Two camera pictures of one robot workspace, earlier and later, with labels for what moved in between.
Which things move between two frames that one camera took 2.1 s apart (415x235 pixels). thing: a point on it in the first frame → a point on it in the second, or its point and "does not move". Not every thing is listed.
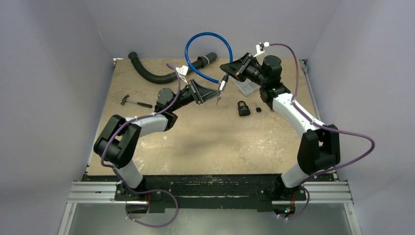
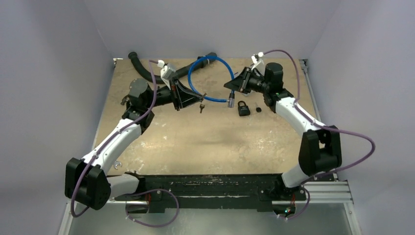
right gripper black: (243, 64) → (244, 81)
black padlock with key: (243, 109) does not move
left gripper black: (202, 94) → (180, 94)
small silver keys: (218, 97) → (201, 106)
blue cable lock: (223, 80) → (231, 100)
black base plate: (267, 192) does not move
